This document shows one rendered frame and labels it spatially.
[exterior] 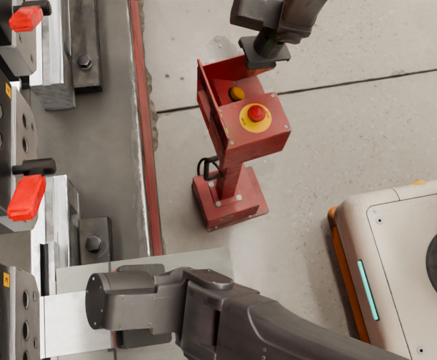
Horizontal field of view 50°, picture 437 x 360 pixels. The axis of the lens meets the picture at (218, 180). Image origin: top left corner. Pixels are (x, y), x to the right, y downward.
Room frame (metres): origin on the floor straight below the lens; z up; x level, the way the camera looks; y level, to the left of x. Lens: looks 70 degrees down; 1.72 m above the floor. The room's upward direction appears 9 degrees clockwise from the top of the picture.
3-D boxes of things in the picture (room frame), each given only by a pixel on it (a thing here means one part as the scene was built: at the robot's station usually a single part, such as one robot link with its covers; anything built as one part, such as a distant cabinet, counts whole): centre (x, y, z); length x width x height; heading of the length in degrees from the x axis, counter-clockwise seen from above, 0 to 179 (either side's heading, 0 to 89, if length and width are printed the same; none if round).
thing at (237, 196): (0.53, -0.03, 0.13); 0.10 x 0.10 x 0.01; 27
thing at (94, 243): (0.14, 0.19, 0.91); 0.03 x 0.03 x 0.02
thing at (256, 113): (0.49, -0.06, 0.79); 0.04 x 0.04 x 0.04
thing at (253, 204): (0.54, -0.06, 0.06); 0.25 x 0.20 x 0.12; 117
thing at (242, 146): (0.53, -0.03, 0.75); 0.20 x 0.16 x 0.18; 27
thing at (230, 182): (0.53, -0.03, 0.39); 0.05 x 0.05 x 0.54; 27
